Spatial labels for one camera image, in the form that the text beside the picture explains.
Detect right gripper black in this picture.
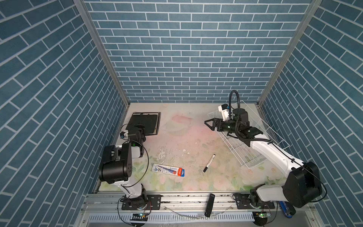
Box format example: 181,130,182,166
205,118,240,135

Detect dark plate orange rim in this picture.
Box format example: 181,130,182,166
127,113,159,136

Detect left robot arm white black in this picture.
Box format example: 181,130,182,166
98,123,148,209

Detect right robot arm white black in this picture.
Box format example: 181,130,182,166
204,108,327,208

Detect black white marker pen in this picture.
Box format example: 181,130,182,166
203,154,216,173

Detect black remote control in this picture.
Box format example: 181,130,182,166
205,194,215,218

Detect blue black tool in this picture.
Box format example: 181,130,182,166
279,201,296,218

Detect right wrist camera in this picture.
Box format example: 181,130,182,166
218,104,230,121

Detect white wire dish rack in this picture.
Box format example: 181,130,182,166
208,101,290,171

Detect black cable loop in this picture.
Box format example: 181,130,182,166
228,90,273,144

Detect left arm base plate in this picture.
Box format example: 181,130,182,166
121,194,161,211

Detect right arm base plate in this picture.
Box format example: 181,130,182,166
232,193,275,210

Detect aluminium rail frame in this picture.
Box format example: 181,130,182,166
74,190,324,227

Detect white slotted cable duct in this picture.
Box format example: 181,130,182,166
88,212,254,224

